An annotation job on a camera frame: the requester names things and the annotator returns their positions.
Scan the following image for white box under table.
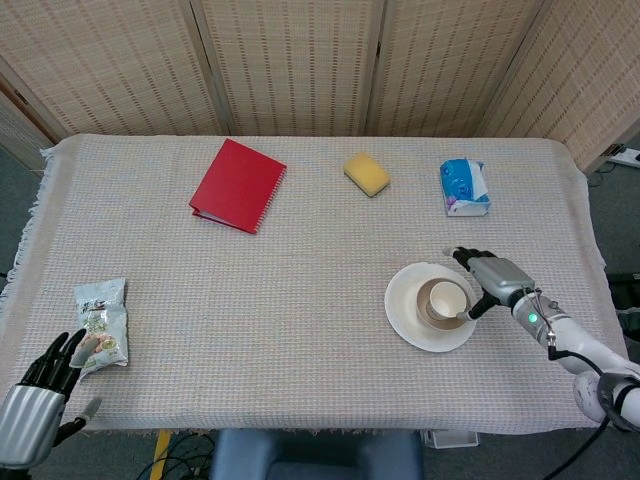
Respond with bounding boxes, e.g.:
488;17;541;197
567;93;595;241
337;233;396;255
424;430;479;448

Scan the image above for woven folding screen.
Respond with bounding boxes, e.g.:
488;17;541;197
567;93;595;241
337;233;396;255
0;0;640;176

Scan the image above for blue chair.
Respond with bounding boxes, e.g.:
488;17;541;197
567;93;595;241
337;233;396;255
209;428;425;480

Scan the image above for silver snack bag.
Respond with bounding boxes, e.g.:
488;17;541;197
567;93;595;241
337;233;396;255
73;277;130;382

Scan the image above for black floor cables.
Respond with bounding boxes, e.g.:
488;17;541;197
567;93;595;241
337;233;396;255
134;432;217;480

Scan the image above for blue tissue pack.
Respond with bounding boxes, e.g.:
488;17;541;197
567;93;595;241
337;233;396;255
439;158;493;218

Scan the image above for red spiral notebook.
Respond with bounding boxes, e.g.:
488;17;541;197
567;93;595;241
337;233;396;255
188;138;289;235

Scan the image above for beige bowl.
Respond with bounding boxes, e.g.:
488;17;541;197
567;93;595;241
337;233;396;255
415;276;477;332

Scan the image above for beige woven tablecloth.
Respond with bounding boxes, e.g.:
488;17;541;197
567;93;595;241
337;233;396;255
0;133;640;437

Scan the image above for white plate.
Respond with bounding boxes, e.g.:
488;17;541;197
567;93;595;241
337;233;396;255
384;262;479;354

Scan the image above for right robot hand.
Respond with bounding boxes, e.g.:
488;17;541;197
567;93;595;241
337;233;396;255
442;245;537;321

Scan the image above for small white paper cup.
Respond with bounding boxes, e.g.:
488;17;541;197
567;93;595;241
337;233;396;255
426;280;470;323

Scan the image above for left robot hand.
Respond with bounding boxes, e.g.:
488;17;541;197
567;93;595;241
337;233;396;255
0;328;104;464

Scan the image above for white power strip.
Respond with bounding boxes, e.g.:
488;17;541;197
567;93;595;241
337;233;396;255
610;144;640;168

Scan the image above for yellow sponge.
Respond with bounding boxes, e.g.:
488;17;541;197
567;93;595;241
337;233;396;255
343;152;392;199

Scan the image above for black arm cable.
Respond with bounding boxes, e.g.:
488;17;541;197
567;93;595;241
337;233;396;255
547;343;621;480

